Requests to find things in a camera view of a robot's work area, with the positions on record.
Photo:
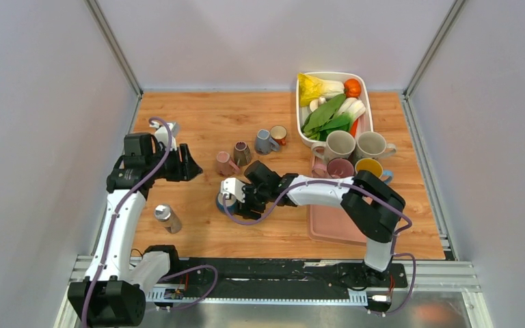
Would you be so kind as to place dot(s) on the yellow napa cabbage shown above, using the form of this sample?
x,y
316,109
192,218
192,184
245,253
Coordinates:
x,y
311,88

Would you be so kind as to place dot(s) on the silver metal bottle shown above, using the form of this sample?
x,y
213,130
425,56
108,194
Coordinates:
x,y
166,216

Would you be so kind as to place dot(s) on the pink upside-down mug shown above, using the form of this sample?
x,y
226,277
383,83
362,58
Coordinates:
x,y
336,168

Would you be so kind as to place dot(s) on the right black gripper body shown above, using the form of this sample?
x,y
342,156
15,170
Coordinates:
x,y
255,199

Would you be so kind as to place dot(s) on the small brown mug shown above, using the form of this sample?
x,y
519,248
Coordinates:
x,y
242,154

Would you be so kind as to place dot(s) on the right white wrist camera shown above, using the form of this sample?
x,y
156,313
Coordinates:
x,y
233,187

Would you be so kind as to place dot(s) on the white mushroom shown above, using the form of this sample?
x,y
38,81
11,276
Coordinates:
x,y
316,103

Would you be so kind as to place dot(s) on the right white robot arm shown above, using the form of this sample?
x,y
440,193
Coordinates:
x,y
375,208

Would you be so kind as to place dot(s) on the white vegetable bin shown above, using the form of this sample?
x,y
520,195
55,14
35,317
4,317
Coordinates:
x,y
366,121

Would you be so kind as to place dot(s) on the grey-blue dotted mug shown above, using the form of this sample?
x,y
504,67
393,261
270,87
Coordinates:
x,y
264,144

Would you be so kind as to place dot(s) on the orange carrot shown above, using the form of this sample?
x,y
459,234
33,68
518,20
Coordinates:
x,y
354,127

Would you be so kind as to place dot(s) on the white bok choy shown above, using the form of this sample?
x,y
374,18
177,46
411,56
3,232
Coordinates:
x,y
350,110

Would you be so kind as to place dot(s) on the pink plastic tray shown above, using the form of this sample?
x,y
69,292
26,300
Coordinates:
x,y
332,225

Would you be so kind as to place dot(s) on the small pink dotted mug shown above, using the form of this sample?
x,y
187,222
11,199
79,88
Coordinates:
x,y
225,166

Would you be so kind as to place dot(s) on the blue butterfly mug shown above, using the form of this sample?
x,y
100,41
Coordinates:
x,y
375,167

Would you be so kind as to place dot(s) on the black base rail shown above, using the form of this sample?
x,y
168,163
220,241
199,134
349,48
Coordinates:
x,y
256,278

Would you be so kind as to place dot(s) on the small orange pumpkin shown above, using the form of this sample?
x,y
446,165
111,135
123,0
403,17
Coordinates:
x,y
352,88

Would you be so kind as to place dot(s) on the orange small mug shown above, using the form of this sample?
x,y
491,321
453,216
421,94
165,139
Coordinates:
x,y
279,133

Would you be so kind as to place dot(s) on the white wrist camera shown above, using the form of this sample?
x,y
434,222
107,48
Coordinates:
x,y
233,187
163,135

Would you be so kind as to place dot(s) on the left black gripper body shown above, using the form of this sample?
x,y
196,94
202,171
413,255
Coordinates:
x,y
172,169

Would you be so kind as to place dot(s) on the green leafy vegetable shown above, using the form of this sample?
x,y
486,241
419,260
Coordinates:
x,y
326,119

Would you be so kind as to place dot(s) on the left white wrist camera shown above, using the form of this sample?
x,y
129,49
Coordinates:
x,y
163,135

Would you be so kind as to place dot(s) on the tall white floral mug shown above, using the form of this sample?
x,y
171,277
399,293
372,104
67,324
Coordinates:
x,y
373,145

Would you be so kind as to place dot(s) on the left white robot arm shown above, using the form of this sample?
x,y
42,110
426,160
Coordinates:
x,y
112,292

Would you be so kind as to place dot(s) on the dark blue round mug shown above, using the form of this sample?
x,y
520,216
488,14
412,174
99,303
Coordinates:
x,y
227,204

